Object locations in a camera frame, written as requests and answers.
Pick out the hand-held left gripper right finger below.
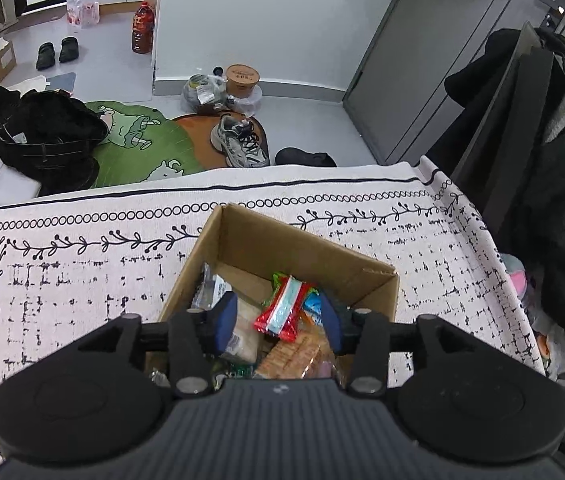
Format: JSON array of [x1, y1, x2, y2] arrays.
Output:
[[319, 292, 484, 397]]

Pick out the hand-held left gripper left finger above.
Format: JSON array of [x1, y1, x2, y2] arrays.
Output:
[[75, 291, 239, 397]]

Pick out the clear wafer packet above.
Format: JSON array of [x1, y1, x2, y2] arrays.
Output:
[[220, 297, 266, 365]]

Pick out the blue snack packet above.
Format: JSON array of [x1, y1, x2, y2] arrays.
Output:
[[303, 290, 328, 328]]

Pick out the clear snack packet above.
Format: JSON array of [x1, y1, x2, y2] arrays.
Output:
[[191, 262, 233, 311]]

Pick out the small purple snack packet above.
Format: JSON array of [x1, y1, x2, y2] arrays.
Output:
[[307, 355, 339, 382]]

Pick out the dark green snack packet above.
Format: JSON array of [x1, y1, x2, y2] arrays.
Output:
[[211, 362, 258, 380]]

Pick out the red striped snack packet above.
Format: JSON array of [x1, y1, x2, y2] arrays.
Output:
[[253, 274, 317, 343]]

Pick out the orange cracker packet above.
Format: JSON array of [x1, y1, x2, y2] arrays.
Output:
[[254, 327, 337, 381]]

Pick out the brown cardboard box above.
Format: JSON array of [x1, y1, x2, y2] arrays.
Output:
[[145, 203, 401, 391]]

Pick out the white patterned tablecloth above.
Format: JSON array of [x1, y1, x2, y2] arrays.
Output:
[[0, 156, 548, 476]]

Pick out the black shoe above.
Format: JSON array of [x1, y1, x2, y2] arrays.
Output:
[[275, 147, 338, 168]]

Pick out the grey sneaker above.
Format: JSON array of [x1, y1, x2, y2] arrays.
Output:
[[211, 114, 270, 169]]

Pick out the green cartoon rug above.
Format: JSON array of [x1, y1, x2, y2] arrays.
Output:
[[82, 101, 199, 189]]

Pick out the white plastic bag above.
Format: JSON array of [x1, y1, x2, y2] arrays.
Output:
[[525, 304, 565, 378]]

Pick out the clear plastic bag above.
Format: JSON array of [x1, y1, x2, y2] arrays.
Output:
[[181, 72, 226, 111]]

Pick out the wooden lid container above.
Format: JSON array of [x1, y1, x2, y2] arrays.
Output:
[[225, 64, 262, 98]]

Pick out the black clothes pile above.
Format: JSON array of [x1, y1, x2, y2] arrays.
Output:
[[0, 77, 110, 194]]

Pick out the black chair with clothes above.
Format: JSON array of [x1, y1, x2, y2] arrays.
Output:
[[427, 27, 565, 343]]

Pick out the grey door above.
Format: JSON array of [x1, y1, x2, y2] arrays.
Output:
[[343, 0, 565, 167]]

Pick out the blue floor mat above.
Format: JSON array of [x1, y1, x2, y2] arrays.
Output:
[[45, 71, 78, 90]]

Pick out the black slipper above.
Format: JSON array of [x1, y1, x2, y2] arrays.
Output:
[[36, 42, 57, 71], [59, 36, 81, 64]]

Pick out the pink bottle pack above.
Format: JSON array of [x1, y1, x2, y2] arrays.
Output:
[[66, 0, 101, 29]]

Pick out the door handle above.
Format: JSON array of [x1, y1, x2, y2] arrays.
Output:
[[525, 0, 565, 27]]

